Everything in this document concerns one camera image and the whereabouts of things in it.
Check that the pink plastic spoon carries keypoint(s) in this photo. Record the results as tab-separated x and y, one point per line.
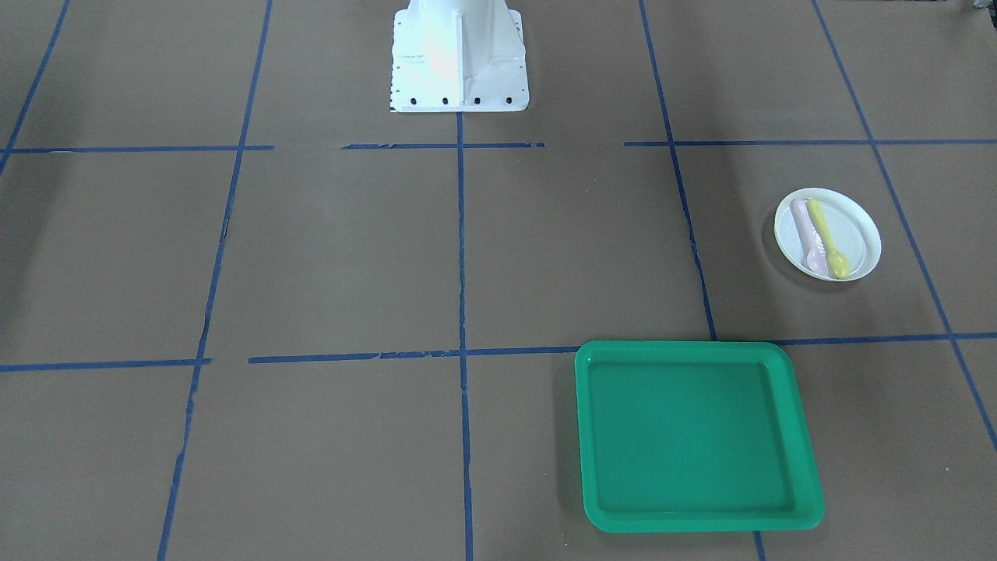
813	251

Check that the white round plate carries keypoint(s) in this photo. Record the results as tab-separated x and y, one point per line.
854	232

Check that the yellow plastic spoon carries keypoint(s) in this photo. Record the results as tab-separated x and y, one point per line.
837	263

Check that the green plastic tray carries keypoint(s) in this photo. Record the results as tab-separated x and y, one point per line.
693	436

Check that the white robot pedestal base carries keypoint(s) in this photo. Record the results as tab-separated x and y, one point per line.
458	56

